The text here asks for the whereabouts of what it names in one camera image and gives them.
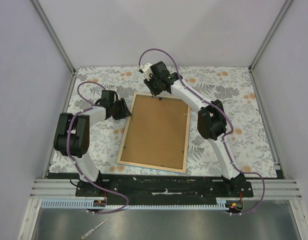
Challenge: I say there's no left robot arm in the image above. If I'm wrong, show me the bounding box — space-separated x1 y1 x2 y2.
53 90 132 197

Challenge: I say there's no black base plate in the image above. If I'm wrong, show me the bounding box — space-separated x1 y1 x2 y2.
48 173 254 207

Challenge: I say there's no left aluminium corner post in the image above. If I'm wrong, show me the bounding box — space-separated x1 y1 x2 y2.
31 0 77 76

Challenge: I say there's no aluminium corner post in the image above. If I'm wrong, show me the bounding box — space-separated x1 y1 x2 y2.
31 0 77 76
248 0 294 73

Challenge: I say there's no aluminium rail bar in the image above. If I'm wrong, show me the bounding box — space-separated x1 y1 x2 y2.
30 178 80 200

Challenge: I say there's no blue picture frame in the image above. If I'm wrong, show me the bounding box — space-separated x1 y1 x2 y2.
116 92 191 174

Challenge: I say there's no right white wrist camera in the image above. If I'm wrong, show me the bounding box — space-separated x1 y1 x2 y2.
138 63 152 75

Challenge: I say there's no right aluminium corner post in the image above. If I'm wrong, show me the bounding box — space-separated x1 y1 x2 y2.
248 0 294 73

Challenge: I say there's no floral patterned table mat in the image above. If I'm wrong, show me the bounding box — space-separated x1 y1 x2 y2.
47 65 282 177

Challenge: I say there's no clear handled screwdriver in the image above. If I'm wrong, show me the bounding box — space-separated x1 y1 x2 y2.
81 217 110 240

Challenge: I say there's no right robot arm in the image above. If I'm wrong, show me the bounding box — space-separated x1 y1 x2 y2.
138 61 246 197

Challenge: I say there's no light blue cable duct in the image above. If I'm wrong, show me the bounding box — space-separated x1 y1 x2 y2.
40 198 230 211

